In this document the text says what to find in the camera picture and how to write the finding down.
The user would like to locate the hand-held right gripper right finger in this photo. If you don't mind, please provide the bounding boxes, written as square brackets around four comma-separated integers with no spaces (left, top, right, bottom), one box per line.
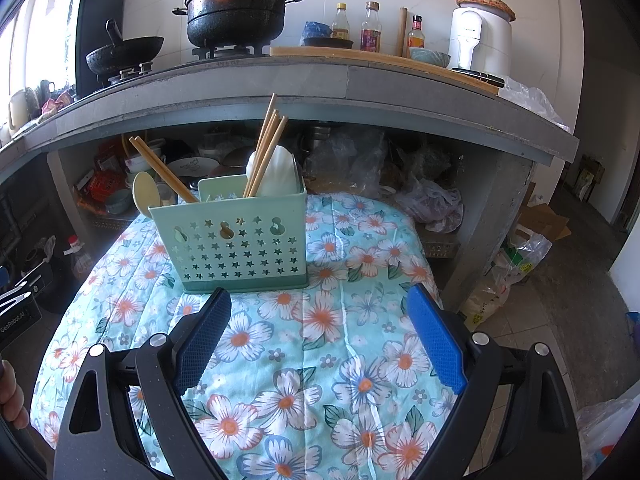
[405,283,584,480]

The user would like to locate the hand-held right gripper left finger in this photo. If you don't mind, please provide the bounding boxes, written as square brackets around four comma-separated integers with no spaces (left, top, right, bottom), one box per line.
[52,287,232,480]

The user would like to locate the green perforated utensil holder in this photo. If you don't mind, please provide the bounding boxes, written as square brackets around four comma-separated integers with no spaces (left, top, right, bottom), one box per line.
[148,173,310,295]

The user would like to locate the cream wooden spoon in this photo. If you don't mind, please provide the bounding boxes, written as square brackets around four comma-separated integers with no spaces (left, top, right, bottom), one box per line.
[132,170,162,219]

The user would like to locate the person's left hand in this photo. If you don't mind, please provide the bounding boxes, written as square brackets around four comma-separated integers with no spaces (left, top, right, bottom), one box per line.
[0,359,32,432]

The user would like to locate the oil jug with red cap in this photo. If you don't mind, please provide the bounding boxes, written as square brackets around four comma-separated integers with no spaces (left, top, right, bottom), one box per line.
[62,234,97,282]

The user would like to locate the wicker basket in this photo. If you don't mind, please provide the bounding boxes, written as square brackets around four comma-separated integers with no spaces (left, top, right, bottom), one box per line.
[421,241,459,259]

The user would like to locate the rice sack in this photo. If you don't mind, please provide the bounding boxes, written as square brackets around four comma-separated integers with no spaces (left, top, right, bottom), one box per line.
[459,226,554,332]

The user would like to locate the floral blanket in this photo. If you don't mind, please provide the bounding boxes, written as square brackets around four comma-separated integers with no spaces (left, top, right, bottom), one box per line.
[30,192,469,480]

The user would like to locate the purple plastic bag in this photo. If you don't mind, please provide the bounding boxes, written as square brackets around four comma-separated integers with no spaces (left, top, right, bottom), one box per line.
[399,176,467,234]

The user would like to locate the teal ceramic bowl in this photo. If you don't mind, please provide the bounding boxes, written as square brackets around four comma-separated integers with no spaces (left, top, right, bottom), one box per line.
[104,187,134,217]

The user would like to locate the red snack packets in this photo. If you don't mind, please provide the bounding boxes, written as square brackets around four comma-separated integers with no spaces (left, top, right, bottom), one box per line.
[74,169,127,207]

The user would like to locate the cardboard box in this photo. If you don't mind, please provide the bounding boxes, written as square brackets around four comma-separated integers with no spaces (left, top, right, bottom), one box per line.
[514,199,572,247]

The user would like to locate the stack of white bowls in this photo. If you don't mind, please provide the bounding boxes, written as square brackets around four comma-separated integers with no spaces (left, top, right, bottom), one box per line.
[124,139,167,177]

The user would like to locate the white plastic bag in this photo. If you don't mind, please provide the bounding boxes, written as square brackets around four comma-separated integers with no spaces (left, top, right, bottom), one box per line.
[574,394,640,480]

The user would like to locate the crumpled clear plastic bags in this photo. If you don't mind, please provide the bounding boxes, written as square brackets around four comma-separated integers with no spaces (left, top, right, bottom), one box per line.
[304,126,417,197]

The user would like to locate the white kettle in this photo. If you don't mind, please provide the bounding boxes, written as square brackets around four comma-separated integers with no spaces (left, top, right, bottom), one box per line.
[7,88,29,132]

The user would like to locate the clear plastic bag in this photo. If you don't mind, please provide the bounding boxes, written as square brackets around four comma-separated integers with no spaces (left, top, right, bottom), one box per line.
[499,75,572,134]

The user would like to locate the gas stove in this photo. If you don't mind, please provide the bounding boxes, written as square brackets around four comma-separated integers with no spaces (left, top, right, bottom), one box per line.
[102,44,274,87]

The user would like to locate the black frying pan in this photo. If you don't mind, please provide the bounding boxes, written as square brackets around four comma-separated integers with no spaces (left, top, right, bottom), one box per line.
[85,18,166,75]

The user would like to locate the pale green bowl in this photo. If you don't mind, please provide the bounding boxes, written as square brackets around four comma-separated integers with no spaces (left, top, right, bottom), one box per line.
[408,47,451,69]

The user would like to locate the black kitchen appliance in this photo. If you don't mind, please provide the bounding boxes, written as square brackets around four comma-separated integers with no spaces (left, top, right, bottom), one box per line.
[74,0,126,97]

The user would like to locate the white air fryer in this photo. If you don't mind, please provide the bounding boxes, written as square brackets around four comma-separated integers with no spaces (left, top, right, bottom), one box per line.
[446,4,514,77]

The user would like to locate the dark plate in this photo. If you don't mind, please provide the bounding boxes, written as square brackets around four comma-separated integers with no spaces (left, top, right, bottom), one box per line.
[302,36,355,51]

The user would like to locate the bottle with purple label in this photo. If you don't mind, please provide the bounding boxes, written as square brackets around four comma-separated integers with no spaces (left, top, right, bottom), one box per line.
[359,0,384,54]

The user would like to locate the blue plastic bag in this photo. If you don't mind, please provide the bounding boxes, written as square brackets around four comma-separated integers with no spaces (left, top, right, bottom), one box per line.
[299,19,334,47]

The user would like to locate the clear oil bottle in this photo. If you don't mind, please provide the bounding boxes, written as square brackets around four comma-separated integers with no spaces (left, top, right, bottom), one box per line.
[330,2,351,41]

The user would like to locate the black pot with steel lid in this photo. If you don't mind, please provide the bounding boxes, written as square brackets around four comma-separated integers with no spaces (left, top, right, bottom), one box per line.
[172,0,306,50]

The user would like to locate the woven straw lid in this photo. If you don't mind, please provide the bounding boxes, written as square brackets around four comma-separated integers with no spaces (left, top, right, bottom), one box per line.
[455,0,516,21]

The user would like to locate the black-handled knife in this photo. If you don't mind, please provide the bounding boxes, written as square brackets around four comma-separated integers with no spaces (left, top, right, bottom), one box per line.
[452,68,506,87]

